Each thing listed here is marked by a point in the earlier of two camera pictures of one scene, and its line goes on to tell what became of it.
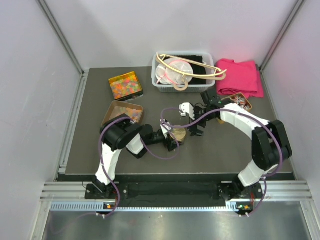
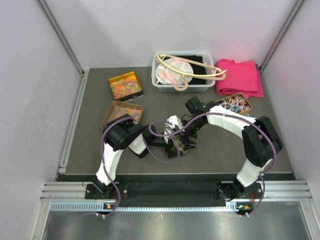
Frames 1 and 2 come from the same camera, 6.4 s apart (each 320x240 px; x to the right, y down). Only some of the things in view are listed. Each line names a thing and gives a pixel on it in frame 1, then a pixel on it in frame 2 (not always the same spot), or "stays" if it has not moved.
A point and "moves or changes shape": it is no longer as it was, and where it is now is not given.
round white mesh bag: x=166 y=76 stays
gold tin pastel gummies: x=117 y=108 stays
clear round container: x=181 y=142 moves or changes shape
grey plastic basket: x=210 y=82 stays
